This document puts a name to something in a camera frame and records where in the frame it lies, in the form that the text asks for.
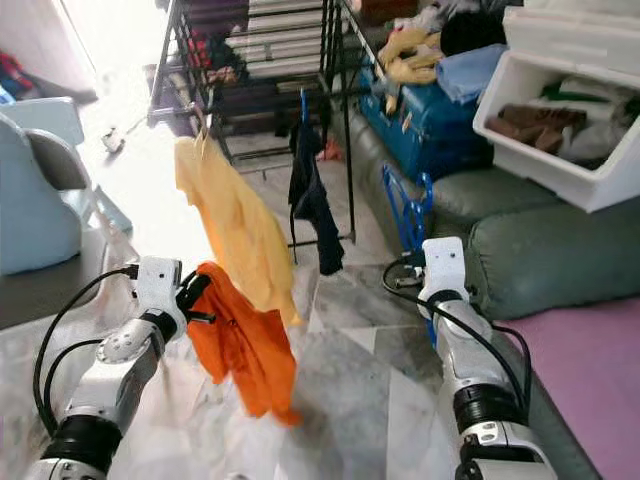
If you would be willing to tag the dark navy garment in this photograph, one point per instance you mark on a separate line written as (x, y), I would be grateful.
(310, 195)

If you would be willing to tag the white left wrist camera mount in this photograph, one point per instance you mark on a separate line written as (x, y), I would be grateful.
(157, 285)

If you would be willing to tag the yellow printed t-shirt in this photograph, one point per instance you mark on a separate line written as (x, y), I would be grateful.
(235, 220)

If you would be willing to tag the grey-green sofa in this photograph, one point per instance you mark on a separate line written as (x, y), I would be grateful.
(560, 250)

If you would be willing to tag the white ribbed mattress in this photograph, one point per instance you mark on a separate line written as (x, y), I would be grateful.
(285, 28)

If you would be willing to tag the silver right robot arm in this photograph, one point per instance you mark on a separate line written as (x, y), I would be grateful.
(470, 370)

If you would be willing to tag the red bag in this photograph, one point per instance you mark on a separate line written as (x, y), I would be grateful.
(20, 75)

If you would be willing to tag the small white floor object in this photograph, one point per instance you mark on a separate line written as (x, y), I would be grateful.
(112, 140)

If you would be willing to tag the brown garment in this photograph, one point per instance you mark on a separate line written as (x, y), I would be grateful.
(530, 125)

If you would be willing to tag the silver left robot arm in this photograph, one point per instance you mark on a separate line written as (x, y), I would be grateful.
(110, 385)

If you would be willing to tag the blue suitcase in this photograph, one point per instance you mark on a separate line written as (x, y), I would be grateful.
(430, 130)

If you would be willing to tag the purple box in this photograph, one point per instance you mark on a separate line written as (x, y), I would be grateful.
(168, 88)

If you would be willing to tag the white lidded storage box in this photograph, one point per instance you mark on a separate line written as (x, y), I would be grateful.
(560, 175)

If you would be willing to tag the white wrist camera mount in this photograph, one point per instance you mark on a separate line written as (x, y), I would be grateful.
(157, 285)
(444, 268)

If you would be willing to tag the white plastic chair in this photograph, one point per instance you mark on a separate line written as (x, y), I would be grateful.
(60, 115)

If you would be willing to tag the grey chair light blue back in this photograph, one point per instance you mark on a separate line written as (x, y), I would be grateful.
(30, 200)

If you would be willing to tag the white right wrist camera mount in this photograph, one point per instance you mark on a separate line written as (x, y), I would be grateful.
(444, 268)

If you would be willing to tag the orange garment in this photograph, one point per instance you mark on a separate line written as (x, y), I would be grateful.
(245, 350)

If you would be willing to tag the green white garment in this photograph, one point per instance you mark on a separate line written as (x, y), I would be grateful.
(585, 92)

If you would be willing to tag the grey garment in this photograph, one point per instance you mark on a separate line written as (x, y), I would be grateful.
(590, 145)

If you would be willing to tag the black metal drying rack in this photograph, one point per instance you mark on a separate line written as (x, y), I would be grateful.
(349, 150)

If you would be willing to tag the light blue folded cloth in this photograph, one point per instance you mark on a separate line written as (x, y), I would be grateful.
(470, 72)

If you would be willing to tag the black cloth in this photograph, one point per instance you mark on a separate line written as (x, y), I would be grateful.
(475, 32)

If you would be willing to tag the pink floor mat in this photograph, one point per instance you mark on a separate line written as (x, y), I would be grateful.
(590, 400)

